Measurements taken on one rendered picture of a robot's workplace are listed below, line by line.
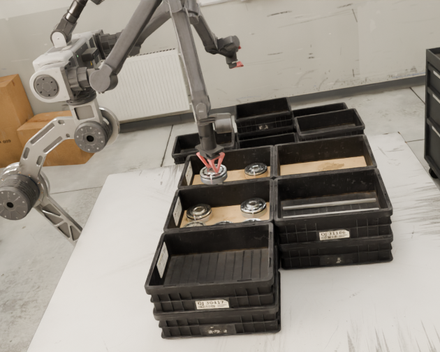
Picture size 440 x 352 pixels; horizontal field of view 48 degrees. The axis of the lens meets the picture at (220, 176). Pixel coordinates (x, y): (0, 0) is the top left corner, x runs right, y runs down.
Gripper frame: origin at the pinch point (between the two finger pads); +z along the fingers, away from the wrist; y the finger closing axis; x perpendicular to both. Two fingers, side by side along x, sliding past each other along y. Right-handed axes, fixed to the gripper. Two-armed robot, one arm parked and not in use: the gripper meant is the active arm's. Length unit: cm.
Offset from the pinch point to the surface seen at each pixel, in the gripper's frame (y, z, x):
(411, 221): -49, 33, -55
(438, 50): 29, 17, -193
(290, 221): -35.4, 11.0, -5.0
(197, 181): 31.1, 22.2, -9.1
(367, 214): -53, 10, -24
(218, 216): -0.4, 21.3, 2.2
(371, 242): -54, 22, -25
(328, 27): 187, 38, -265
